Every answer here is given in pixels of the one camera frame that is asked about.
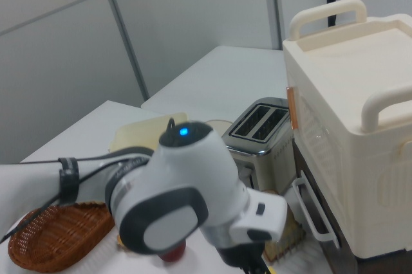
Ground small metal toast rack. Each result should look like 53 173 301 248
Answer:
272 231 306 261

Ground orange door latch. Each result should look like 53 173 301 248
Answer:
285 86 299 131

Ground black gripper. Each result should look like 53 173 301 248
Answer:
220 240 270 274

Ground dark brown drawer cabinet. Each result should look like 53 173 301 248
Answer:
291 138 359 274

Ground small white lidded bin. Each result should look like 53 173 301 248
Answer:
203 119 234 131

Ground cream rectangular plastic container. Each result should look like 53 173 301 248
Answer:
108 112 189 153

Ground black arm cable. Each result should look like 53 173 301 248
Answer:
0 117 176 244

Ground red apple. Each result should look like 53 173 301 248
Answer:
156 241 187 262

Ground silver two-slot toaster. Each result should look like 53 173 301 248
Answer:
221 96 295 192

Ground white drawer handle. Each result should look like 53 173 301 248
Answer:
292 178 341 250

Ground brown wicker basket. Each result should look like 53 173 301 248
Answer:
7 201 117 270

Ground brown bread slice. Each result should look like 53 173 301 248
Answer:
262 189 306 261

